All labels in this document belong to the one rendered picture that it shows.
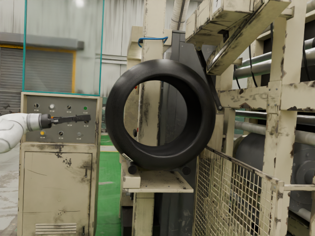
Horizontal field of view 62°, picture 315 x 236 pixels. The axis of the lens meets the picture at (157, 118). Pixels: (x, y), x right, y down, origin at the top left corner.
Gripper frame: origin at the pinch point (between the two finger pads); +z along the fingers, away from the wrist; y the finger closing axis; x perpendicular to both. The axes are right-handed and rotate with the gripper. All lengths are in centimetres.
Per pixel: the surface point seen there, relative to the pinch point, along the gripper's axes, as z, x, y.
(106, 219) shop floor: -4, 115, 132
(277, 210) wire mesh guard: 68, 34, -59
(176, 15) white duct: 72, -73, 76
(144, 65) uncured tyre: 32.3, -23.7, -9.6
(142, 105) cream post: 33.4, -3.5, 27.7
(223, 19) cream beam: 69, -40, -23
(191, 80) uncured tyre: 55, -15, -12
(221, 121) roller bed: 83, 11, 21
